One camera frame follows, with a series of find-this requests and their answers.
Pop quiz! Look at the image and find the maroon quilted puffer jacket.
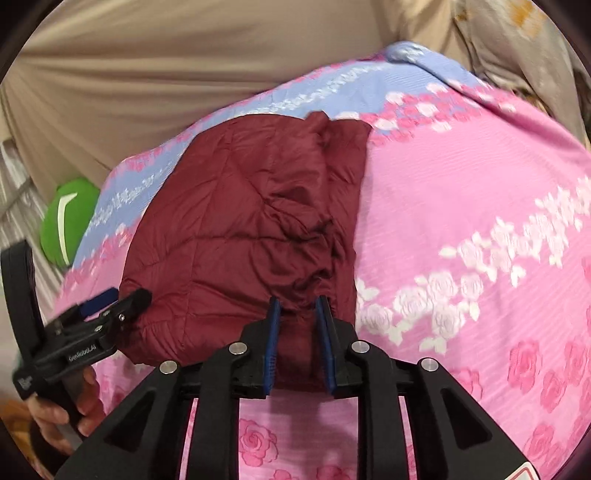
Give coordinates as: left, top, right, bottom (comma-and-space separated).
117, 112, 372, 391

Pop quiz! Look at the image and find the person's left hand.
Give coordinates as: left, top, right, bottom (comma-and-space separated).
26, 367, 105, 455

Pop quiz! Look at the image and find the beige curtain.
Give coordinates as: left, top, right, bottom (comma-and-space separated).
1, 1, 468, 198

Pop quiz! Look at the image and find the grey patterned hanging cloth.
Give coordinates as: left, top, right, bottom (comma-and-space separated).
453, 0, 590, 147

